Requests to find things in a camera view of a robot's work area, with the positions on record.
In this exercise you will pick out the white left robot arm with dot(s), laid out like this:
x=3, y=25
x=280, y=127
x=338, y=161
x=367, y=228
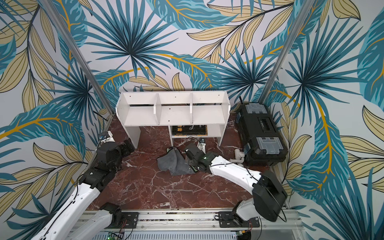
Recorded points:
x=109, y=157

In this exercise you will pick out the grey cleaning cloth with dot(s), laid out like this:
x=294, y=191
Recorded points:
x=174, y=162

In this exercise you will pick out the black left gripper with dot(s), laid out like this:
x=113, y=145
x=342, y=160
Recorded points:
x=129, y=145

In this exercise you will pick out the black yellow tool tray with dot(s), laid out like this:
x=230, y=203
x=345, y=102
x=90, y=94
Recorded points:
x=195, y=130

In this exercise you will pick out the white PVC pipe fitting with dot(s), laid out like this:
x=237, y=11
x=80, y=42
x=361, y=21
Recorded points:
x=239, y=157

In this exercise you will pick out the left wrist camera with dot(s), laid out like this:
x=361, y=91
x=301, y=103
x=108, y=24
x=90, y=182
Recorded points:
x=105, y=137

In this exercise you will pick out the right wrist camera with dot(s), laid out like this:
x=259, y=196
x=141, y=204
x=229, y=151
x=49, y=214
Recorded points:
x=201, y=145

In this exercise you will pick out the white wooden bookshelf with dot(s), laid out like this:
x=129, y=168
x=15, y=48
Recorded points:
x=186, y=108

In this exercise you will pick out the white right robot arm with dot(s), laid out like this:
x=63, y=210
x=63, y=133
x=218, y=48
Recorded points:
x=268, y=194

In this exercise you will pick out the green circuit board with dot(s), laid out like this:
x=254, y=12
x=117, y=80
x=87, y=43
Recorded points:
x=115, y=236

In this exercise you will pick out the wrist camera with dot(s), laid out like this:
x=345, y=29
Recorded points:
x=201, y=145
x=105, y=137

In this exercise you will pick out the aluminium corner post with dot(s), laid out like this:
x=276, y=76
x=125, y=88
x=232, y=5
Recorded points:
x=73, y=47
x=298, y=17

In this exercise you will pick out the left aluminium corner post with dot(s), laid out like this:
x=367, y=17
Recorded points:
x=73, y=47

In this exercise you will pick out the right aluminium corner post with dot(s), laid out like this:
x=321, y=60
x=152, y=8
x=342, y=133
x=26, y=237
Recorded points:
x=298, y=17

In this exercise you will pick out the black plastic toolbox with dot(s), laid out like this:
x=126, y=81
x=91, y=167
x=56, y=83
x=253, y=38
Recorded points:
x=262, y=143

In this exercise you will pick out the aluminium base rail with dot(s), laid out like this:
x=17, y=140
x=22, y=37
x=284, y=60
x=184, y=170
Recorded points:
x=197, y=222

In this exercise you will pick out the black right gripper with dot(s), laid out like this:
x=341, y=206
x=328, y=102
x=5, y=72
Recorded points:
x=190, y=153

